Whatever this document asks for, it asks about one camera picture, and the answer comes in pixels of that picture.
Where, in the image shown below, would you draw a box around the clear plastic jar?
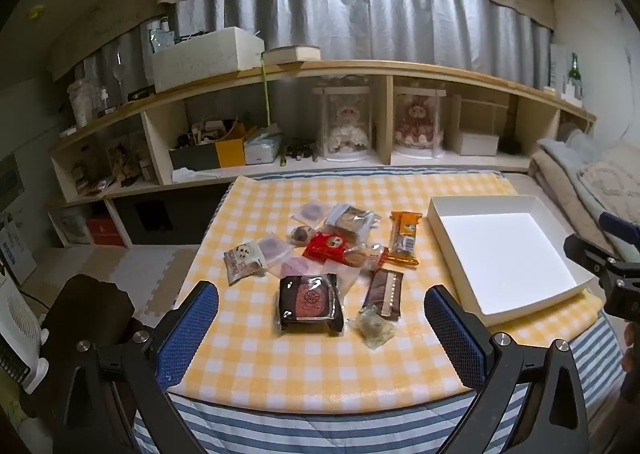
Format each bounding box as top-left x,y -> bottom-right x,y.
67,78 -> 101,127

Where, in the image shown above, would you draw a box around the brown chair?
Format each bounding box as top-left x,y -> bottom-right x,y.
37,274 -> 151,417

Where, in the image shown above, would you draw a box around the purple pastry clear packet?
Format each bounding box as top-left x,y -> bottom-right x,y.
255,233 -> 293,269
298,201 -> 335,225

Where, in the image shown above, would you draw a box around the dark mooncake packet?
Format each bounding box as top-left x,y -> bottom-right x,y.
277,273 -> 347,336

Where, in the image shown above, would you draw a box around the yellow checkered tablecloth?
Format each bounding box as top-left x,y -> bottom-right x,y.
165,174 -> 606,417

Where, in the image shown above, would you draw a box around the dark grey box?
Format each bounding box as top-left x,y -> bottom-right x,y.
169,144 -> 221,172

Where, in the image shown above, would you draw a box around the person's right hand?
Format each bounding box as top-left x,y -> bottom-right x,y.
620,321 -> 640,402

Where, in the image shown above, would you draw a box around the beige mattress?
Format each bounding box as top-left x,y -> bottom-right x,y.
502,173 -> 566,225

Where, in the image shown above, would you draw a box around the thick book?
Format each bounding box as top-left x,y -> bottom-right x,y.
262,45 -> 322,66

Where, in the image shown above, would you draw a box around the white foam box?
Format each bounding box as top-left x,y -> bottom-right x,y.
151,27 -> 266,94

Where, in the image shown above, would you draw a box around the small black items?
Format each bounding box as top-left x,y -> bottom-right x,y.
285,138 -> 316,161

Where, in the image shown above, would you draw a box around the green glass bottle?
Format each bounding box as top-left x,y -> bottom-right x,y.
567,52 -> 585,85

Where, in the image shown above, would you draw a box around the white dress doll in case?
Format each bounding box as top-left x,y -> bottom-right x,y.
312,79 -> 373,162

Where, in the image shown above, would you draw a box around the grey curtain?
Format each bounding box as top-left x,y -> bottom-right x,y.
75,0 -> 556,100

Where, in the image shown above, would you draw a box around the clear glass bottle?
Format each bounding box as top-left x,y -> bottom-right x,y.
147,17 -> 176,55

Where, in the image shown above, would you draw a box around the red dress doll in case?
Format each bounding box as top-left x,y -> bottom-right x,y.
391,87 -> 447,160

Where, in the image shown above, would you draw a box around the wooden shelf unit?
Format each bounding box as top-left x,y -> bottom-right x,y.
47,59 -> 598,247

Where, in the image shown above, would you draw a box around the tissue box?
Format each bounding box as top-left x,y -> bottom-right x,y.
243,127 -> 283,166

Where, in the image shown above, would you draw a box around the orange snack packet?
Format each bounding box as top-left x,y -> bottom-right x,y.
389,211 -> 425,267

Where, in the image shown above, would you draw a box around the grey blue blanket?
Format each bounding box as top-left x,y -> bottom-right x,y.
537,129 -> 640,235

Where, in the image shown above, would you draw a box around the small white box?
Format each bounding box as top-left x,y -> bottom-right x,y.
457,130 -> 500,156

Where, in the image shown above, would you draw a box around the green white candy packet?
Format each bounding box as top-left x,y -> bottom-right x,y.
350,307 -> 398,351

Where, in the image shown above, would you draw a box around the white paper sheet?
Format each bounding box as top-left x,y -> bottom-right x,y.
172,167 -> 226,183

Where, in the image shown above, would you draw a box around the wine glass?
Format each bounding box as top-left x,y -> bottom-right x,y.
112,47 -> 127,105

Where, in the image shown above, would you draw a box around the round pastry clear packet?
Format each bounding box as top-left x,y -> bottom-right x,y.
289,224 -> 316,249

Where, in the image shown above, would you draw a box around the grey window pastry packet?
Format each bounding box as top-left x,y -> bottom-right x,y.
324,203 -> 382,241

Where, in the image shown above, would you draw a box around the blue white board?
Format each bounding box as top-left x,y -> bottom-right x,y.
0,221 -> 38,285

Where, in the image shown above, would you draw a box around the green ribbon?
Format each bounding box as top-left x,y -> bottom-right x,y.
260,52 -> 273,127

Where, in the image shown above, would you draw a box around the white cardboard box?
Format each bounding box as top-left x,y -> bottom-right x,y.
426,194 -> 594,328

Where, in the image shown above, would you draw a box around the brown chocolate packet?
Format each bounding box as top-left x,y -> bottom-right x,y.
361,268 -> 405,321

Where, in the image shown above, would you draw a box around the red box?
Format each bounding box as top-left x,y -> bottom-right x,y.
87,217 -> 126,247

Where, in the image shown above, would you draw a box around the cream fluffy blanket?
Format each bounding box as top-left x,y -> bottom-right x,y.
577,161 -> 640,215

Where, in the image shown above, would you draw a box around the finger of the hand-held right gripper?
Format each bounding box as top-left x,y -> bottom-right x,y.
598,211 -> 640,247
563,233 -> 626,285

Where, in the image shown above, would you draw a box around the beige blanket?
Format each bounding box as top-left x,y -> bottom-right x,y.
530,149 -> 616,255

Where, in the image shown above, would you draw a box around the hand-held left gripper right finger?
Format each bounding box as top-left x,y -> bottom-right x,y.
424,284 -> 591,454

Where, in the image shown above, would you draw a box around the pink pastry clear packet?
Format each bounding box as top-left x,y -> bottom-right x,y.
277,254 -> 321,280

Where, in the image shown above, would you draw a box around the white cookie packet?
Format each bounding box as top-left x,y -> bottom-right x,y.
222,243 -> 267,287

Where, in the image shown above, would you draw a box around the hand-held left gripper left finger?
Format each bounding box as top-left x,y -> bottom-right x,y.
52,280 -> 221,454

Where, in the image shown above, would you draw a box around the red snack packet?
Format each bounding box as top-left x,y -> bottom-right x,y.
302,230 -> 390,271

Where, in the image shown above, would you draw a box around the figure picture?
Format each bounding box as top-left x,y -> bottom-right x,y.
105,134 -> 151,185

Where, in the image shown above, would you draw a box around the white fan heater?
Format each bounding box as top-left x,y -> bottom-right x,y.
0,274 -> 51,395

